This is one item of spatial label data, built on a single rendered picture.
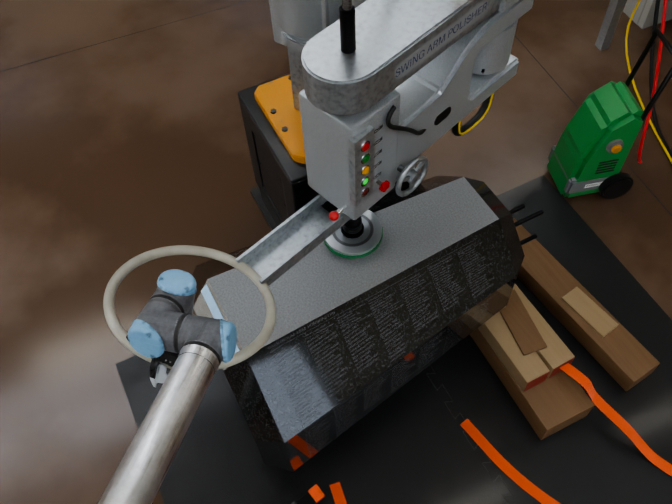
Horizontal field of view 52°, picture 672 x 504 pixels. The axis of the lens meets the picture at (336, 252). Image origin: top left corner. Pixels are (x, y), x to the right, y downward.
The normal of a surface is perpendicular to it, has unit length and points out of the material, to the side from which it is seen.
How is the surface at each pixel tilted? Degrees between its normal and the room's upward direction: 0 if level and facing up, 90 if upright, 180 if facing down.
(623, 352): 0
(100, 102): 0
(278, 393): 45
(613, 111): 34
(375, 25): 0
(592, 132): 72
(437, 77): 40
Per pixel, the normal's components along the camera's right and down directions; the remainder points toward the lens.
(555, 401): -0.04, -0.55
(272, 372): 0.34, 0.11
